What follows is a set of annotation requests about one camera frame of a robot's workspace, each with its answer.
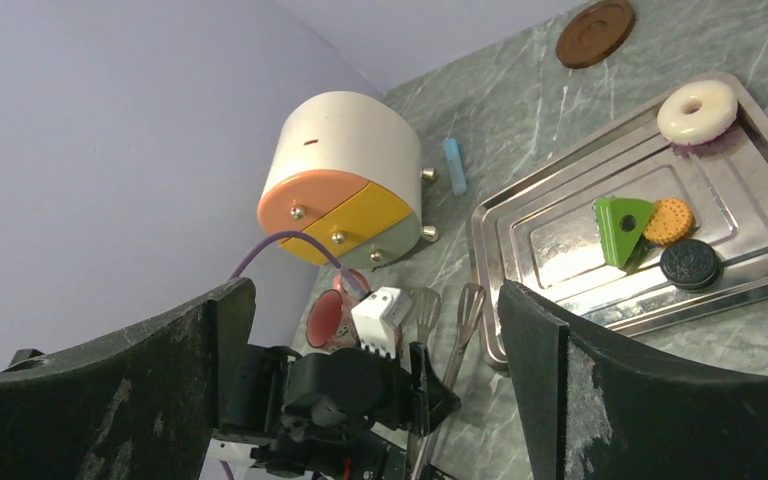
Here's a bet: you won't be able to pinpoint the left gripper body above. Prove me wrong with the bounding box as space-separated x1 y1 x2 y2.
284 342 461 438

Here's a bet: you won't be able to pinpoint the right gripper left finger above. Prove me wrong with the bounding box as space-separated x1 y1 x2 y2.
0 278 256 479

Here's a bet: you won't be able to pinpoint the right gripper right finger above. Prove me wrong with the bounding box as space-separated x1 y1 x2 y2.
497 281 768 479

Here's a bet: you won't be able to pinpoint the metal tongs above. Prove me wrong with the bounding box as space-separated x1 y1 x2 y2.
407 283 488 480

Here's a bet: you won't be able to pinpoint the green cake slice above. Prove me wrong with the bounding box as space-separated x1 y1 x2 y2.
592 197 654 269

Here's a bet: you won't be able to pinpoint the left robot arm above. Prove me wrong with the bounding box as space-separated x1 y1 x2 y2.
0 336 460 479

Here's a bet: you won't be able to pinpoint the black cookie right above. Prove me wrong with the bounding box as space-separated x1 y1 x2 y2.
659 239 723 291

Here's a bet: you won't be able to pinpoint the orange biscuit right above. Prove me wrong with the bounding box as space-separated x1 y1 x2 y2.
643 197 695 246

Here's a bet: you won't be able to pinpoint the cream bread box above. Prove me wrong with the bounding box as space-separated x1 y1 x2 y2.
257 91 439 269

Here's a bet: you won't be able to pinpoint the light blue object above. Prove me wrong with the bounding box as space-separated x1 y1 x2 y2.
443 137 467 196

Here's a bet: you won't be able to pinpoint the steel tray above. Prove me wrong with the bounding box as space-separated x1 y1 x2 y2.
467 72 768 372

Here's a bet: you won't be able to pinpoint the white donut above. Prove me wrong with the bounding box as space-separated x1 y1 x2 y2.
656 80 738 146

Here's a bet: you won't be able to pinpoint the brown coaster far left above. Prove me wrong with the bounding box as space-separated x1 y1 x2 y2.
556 0 636 69

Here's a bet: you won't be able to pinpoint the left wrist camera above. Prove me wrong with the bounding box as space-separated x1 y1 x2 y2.
351 287 412 360

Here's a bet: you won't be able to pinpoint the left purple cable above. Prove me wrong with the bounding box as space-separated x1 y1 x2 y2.
221 230 372 480

